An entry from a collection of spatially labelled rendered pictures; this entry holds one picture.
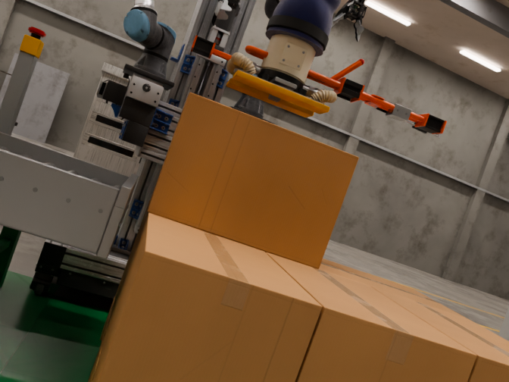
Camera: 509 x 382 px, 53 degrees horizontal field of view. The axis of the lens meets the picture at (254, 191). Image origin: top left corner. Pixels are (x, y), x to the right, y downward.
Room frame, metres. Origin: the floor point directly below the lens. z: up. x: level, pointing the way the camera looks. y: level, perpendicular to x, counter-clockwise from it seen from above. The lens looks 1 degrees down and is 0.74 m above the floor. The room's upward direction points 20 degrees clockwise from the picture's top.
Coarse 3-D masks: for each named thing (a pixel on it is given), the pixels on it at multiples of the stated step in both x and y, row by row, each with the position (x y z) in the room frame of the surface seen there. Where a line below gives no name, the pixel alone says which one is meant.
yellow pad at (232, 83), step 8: (232, 80) 1.87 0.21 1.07; (232, 88) 1.96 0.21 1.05; (240, 88) 1.89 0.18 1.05; (248, 88) 1.88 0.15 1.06; (256, 96) 1.94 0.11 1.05; (264, 96) 1.89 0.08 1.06; (272, 104) 1.99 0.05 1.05; (280, 104) 1.92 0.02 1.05; (288, 104) 1.91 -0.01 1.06; (296, 112) 1.98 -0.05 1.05; (304, 112) 1.92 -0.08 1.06; (312, 112) 1.93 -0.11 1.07
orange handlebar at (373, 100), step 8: (248, 48) 1.80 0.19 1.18; (256, 48) 1.80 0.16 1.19; (224, 56) 2.06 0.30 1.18; (256, 56) 1.85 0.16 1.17; (264, 56) 1.81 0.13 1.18; (312, 72) 1.84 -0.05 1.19; (320, 80) 1.86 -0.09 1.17; (328, 80) 1.85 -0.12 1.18; (336, 80) 1.86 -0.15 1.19; (368, 96) 1.88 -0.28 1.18; (376, 96) 1.89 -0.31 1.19; (368, 104) 1.93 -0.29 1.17; (376, 104) 1.89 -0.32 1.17; (384, 104) 1.89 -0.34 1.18; (392, 104) 1.90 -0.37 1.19; (416, 120) 1.93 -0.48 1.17
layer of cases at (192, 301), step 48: (144, 240) 1.19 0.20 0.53; (192, 240) 1.35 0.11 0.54; (144, 288) 1.02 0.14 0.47; (192, 288) 1.04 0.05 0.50; (240, 288) 1.05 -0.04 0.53; (288, 288) 1.16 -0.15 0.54; (336, 288) 1.43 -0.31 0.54; (384, 288) 1.85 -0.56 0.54; (144, 336) 1.02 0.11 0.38; (192, 336) 1.04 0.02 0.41; (240, 336) 1.06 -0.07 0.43; (288, 336) 1.08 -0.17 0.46; (336, 336) 1.10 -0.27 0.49; (384, 336) 1.13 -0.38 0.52; (432, 336) 1.22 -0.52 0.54; (480, 336) 1.51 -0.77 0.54
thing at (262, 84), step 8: (240, 72) 1.68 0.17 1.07; (240, 80) 1.74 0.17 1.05; (248, 80) 1.69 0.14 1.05; (256, 80) 1.69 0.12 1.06; (264, 80) 1.70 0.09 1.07; (256, 88) 1.78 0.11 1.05; (264, 88) 1.72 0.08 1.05; (272, 88) 1.70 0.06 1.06; (280, 88) 1.71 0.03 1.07; (280, 96) 1.77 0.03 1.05; (288, 96) 1.72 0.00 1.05; (296, 96) 1.72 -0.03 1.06; (304, 96) 1.74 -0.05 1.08; (296, 104) 1.80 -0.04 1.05; (304, 104) 1.75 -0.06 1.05; (312, 104) 1.73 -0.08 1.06; (320, 104) 1.73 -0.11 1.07; (320, 112) 1.79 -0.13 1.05
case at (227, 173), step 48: (192, 96) 1.60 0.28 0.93; (192, 144) 1.61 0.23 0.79; (240, 144) 1.64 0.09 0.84; (288, 144) 1.67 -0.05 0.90; (192, 192) 1.62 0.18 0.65; (240, 192) 1.65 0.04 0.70; (288, 192) 1.68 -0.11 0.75; (336, 192) 1.71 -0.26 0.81; (240, 240) 1.66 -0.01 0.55; (288, 240) 1.69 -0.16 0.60
